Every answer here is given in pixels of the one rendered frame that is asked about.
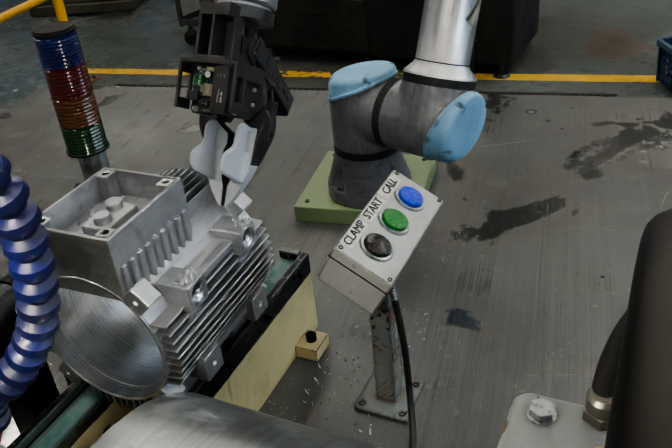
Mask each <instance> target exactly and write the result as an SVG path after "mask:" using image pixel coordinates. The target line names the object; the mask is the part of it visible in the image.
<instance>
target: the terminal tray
mask: <svg viewBox="0 0 672 448"><path fill-rule="evenodd" d="M122 194H124V197H125V200H124V198H123V195H122ZM122 199H123V200H124V201H125V202H126V203H123V201H122ZM136 199H137V200H136ZM140 199H141V203H140ZM144 200H145V202H144ZM99 201H100V204H99ZM128 202H129V204H128ZM134 202H136V203H134ZM139 203H140V204H139ZM99 205H100V207H99ZM90 209H91V210H90ZM93 209H96V211H95V212H96V213H95V214H94V213H92V212H94V210H93ZM89 211H90V213H92V215H93V216H91V218H89V215H90V214H89ZM91 211H92V212H91ZM97 211H98V212H97ZM188 211H189V209H188V205H187V201H186V196H185V192H184V187H183V183H182V179H181V178H178V177H171V176H163V175H156V174H149V173H142V172H135V171H127V170H120V169H113V168H106V167H104V168H102V169H101V170H100V171H98V172H97V173H95V174H94V175H93V176H91V177H90V178H88V179H87V180H86V181H84V182H83V183H81V184H80V185H79V186H77V187H76V188H75V189H73V190H72V191H70V192H69V193H68V194H66V195H65V196H63V197H62V198H61V199H59V200H58V201H57V202H55V203H54V204H52V205H51V206H50V207H48V208H47V209H45V210H44V211H43V212H42V213H43V215H42V221H41V223H40V224H42V225H43V226H45V228H46V229H47V231H48V232H49V235H50V237H51V241H50V246H49V247H48V248H50V249H51V250H52V252H53V254H54V256H55V258H56V261H57V262H56V267H55V270H54V271H55V272H56V274H57V276H58V277H63V276H70V277H77V278H82V279H85V280H88V281H91V282H94V283H96V284H98V285H100V286H102V287H104V288H106V289H107V290H109V291H111V292H112V293H114V294H115V295H117V296H118V297H120V298H121V299H123V297H124V296H125V294H126V293H127V292H128V291H129V290H130V289H131V288H132V287H133V286H134V285H135V284H136V283H137V282H138V281H139V280H140V279H141V278H145V279H146V280H147V281H148V282H150V281H151V280H150V275H151V274H152V275H158V270H157V268H158V267H160V268H165V262H164V261H165V260H167V261H172V255H171V254H172V253H174V254H179V249H178V247H182V248H185V247H186V243H185V241H186V240H188V241H192V240H193V239H192V234H193V231H192V227H191V222H190V218H189V214H188ZM84 217H85V218H86V219H85V218H84ZM87 219H88V221H87ZM78 221H79V226H77V224H78ZM85 221H87V222H85ZM80 222H82V223H80ZM67 230H69V231H67ZM59 281H60V286H59V287H60V288H65V289H69V290H74V291H78V292H82V293H87V294H91V295H96V296H100V297H105V298H109V299H113V300H118V299H117V298H116V297H114V296H113V295H111V294H110V293H108V292H106V291H105V290H103V289H101V288H99V287H97V286H95V285H92V284H90V283H87V282H83V281H79V280H73V279H63V280H59ZM118 301H120V300H118Z"/></svg>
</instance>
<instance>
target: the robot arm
mask: <svg viewBox="0 0 672 448"><path fill-rule="evenodd" d="M481 1H482V0H424V7H423V13H422V19H421V25H420V31H419V38H418V44H417V50H416V56H415V59H414V61H413V62H412V63H410V64H409V65H408V66H406V67H405V68H404V70H403V77H402V78H399V77H397V73H398V71H397V69H396V66H395V65H394V64H393V63H392V62H389V61H380V60H378V61H366V62H361V63H356V64H353V65H349V66H346V67H344V68H342V69H340V70H338V71H336V72H335V73H334V74H333V75H332V76H331V77H330V79H329V82H328V89H329V97H328V101H329V103H330V113H331V123H332V132H333V142H334V152H335V153H334V158H333V162H332V166H331V170H330V174H329V178H328V188H329V195H330V197H331V198H332V200H333V201H335V202H336V203H338V204H340V205H342V206H344V207H348V208H352V209H360V210H363V209H364V207H365V206H366V205H367V203H368V202H369V201H370V199H371V198H372V197H373V196H374V194H375V193H376V192H377V190H378V189H379V188H380V186H381V185H382V184H383V183H384V181H385V180H386V179H387V177H388V176H389V175H390V173H391V172H392V171H393V170H396V171H397V172H399V173H401V174H402V175H404V176H405V177H407V178H408V179H410V180H412V176H411V172H410V170H409V167H408V165H407V163H406V160H405V158H404V156H403V153H402V152H406V153H410V154H413V155H417V156H421V157H424V158H425V159H427V160H437V161H441V162H446V163H451V162H455V161H458V160H460V159H461V158H463V157H464V156H465V155H466V154H467V153H468V152H469V151H470V150H471V148H472V147H473V146H474V145H475V143H476V141H477V140H478V138H479V136H480V133H481V131H482V128H483V125H484V122H485V117H486V107H485V105H486V103H485V100H484V98H483V96H482V95H480V94H479V93H478V92H475V89H476V84H477V78H476V77H475V76H474V74H473V73H472V71H471V69H470V62H471V56H472V51H473V45H474V39H475V34H476V28H477V23H478V17H479V12H480V6H481ZM277 6H278V0H209V1H208V0H201V3H200V11H199V19H198V27H197V35H196V43H195V51H194V56H193V57H192V58H191V57H180V61H179V69H178V77H177V85H176V93H175V101H174V106H175V107H180V108H184V109H189V106H190V100H192V105H191V111H192V113H196V114H200V115H199V126H200V131H201V134H202V137H203V142H202V143H201V144H200V145H198V146H197V147H195V148H194V149H193V150H192V151H191V154H190V164H191V166H192V168H193V169H195V170H196V171H198V172H200V173H202V174H203V175H205V176H207V177H208V179H209V184H210V187H211V190H212V193H213V195H214V197H215V199H216V201H217V203H218V205H220V206H226V207H228V206H230V205H231V204H232V203H233V202H234V201H235V200H236V199H237V198H238V197H239V195H240V194H241V193H242V192H243V190H244V189H245V187H246V186H247V184H248V183H249V182H250V180H251V178H252V177H253V175H254V173H255V171H256V169H257V168H258V166H259V165H260V164H261V162H262V160H263V159H264V157H265V155H266V153H267V151H268V149H269V147H270V145H271V143H272V141H273V138H274V135H275V131H276V116H288V113H289V111H290V108H291V106H292V103H293V101H294V98H293V96H292V94H291V92H290V90H289V88H288V87H287V85H286V83H285V81H284V79H283V77H282V75H281V73H280V71H279V69H278V68H277V66H276V64H275V62H274V60H273V58H272V56H271V54H270V52H269V51H268V49H267V47H266V45H265V43H264V41H263V39H262V38H261V37H257V35H256V34H257V30H258V29H270V28H273V26H274V18H275V14H274V13H273V12H275V11H276V10H277ZM183 72H186V73H189V81H188V89H187V93H186V98H184V97H180V89H181V81H182V73H183ZM193 76H194V77H195V79H194V89H193V91H192V82H193ZM234 118H237V119H243V121H244V122H245V123H246V124H245V123H240V124H239V125H238V127H237V129H236V132H235V133H234V132H233V131H232V130H231V129H230V128H229V127H228V126H227V125H225V122H227V123H231V122H232V120H233V119H234ZM229 179H230V181H229Z"/></svg>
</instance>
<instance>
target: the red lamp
mask: <svg viewBox="0 0 672 448"><path fill-rule="evenodd" d="M42 70H43V73H44V77H45V80H46V84H47V87H48V88H49V89H48V90H49V93H50V95H51V96H50V97H51V98H52V99H54V100H58V101H67V100H73V99H77V98H80V97H83V96H85V95H87V94H89V93H90V92H91V91H92V90H93V87H92V83H91V80H90V76H89V73H88V69H87V66H86V62H85V60H84V61H83V62H82V63H81V64H79V65H77V66H75V67H72V68H68V69H64V70H57V71H49V70H45V69H42Z"/></svg>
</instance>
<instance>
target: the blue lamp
mask: <svg viewBox="0 0 672 448"><path fill-rule="evenodd" d="M33 40H34V43H35V47H36V50H37V54H38V57H39V61H40V64H41V65H42V66H41V68H42V69H45V70H49V71H57V70H64V69H68V68H72V67H75V66H77V65H79V64H81V63H82V62H83V61H84V60H85V58H84V54H83V50H82V47H81V43H80V40H79V36H78V32H77V29H76V28H75V29H74V31H73V32H71V33H70V34H67V35H64V36H61V37H57V38H51V39H37V38H35V37H33Z"/></svg>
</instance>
